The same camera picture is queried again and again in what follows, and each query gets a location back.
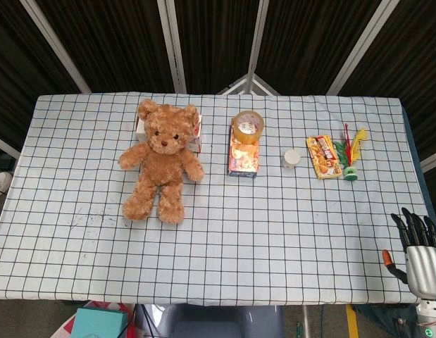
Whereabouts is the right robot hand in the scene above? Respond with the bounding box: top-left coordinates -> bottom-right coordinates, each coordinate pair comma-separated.
381,207 -> 436,301

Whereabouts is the brown teddy bear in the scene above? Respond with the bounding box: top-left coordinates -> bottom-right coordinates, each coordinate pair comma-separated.
118,99 -> 206,224

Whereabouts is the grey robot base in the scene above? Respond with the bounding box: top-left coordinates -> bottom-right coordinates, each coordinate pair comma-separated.
135,303 -> 285,338

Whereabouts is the feather shuttlecock green base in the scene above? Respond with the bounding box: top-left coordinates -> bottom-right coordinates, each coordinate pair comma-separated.
332,122 -> 368,182

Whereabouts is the yellow red snack packet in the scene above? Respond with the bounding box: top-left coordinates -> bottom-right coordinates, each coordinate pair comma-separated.
306,135 -> 342,180

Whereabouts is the small white cup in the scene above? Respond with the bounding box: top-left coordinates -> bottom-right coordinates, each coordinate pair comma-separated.
282,149 -> 301,170

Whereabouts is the orange blue snack box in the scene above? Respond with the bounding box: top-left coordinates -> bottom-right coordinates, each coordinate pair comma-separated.
227,123 -> 261,178

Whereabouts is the clear packing tape roll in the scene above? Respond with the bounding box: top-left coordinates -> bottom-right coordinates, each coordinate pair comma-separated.
232,109 -> 266,144

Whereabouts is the blue checkered tablecloth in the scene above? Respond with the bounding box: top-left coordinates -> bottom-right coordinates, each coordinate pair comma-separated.
0,91 -> 433,306

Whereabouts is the white pink small carton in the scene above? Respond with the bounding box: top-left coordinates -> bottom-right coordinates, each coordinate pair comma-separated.
135,114 -> 204,153

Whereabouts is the teal box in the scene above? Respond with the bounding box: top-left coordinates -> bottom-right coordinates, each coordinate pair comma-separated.
70,306 -> 130,338

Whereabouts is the white metal frame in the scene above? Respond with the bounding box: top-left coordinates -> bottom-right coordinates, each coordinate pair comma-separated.
217,73 -> 284,96

